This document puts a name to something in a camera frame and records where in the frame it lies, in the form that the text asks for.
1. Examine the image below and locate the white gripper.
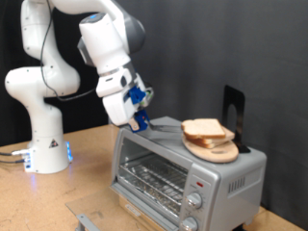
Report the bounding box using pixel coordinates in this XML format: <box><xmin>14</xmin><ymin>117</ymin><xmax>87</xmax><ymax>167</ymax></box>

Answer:
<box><xmin>101</xmin><ymin>71</ymin><xmax>155</xmax><ymax>133</ymax></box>

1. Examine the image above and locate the metal spatula with blue block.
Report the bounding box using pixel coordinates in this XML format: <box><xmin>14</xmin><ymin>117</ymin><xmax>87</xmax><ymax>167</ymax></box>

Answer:
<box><xmin>133</xmin><ymin>110</ymin><xmax>184</xmax><ymax>134</ymax></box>

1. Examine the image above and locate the white bread slice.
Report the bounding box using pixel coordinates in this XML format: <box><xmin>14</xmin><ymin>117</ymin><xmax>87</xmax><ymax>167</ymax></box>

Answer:
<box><xmin>180</xmin><ymin>118</ymin><xmax>227</xmax><ymax>140</ymax></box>
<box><xmin>189</xmin><ymin>126</ymin><xmax>236</xmax><ymax>149</ymax></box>

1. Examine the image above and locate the glass oven door with handle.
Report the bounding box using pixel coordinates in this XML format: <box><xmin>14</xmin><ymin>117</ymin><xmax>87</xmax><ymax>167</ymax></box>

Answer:
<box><xmin>65</xmin><ymin>182</ymin><xmax>181</xmax><ymax>231</ymax></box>

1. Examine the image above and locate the foil lined oven tray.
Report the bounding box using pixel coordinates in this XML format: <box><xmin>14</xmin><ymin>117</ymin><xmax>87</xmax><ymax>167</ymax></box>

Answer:
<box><xmin>117</xmin><ymin>160</ymin><xmax>187</xmax><ymax>217</ymax></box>

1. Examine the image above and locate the silver toaster oven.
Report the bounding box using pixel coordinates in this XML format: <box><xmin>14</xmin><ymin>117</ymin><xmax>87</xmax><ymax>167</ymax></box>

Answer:
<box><xmin>110</xmin><ymin>115</ymin><xmax>268</xmax><ymax>231</ymax></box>

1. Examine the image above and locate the round wooden cutting board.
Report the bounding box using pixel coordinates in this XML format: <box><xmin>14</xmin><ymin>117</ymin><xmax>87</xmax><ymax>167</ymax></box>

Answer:
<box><xmin>181</xmin><ymin>133</ymin><xmax>240</xmax><ymax>164</ymax></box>

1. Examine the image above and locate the silver temperature knob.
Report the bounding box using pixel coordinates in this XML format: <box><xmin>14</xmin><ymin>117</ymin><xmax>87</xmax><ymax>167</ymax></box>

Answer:
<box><xmin>185</xmin><ymin>191</ymin><xmax>204</xmax><ymax>210</ymax></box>

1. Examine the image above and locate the black metal bookend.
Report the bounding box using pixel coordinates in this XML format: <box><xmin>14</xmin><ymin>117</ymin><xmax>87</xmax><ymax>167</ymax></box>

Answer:
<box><xmin>220</xmin><ymin>85</ymin><xmax>252</xmax><ymax>154</ymax></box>

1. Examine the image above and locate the silver timer knob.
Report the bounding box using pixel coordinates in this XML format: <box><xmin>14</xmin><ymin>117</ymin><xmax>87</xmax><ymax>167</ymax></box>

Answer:
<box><xmin>180</xmin><ymin>216</ymin><xmax>199</xmax><ymax>231</ymax></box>

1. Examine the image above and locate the wire oven rack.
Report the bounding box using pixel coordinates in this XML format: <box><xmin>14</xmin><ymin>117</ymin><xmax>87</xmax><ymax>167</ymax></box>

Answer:
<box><xmin>118</xmin><ymin>152</ymin><xmax>190</xmax><ymax>208</ymax></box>

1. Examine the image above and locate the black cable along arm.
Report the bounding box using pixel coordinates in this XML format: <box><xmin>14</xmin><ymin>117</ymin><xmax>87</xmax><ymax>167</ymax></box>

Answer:
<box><xmin>39</xmin><ymin>0</ymin><xmax>98</xmax><ymax>102</ymax></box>

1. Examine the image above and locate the base cable with silver connector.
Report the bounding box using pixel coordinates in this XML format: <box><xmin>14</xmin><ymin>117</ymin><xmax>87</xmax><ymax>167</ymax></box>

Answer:
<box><xmin>0</xmin><ymin>147</ymin><xmax>32</xmax><ymax>158</ymax></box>

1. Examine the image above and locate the thin black base cable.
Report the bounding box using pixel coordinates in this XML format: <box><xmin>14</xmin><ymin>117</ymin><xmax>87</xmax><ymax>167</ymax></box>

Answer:
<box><xmin>0</xmin><ymin>157</ymin><xmax>27</xmax><ymax>165</ymax></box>

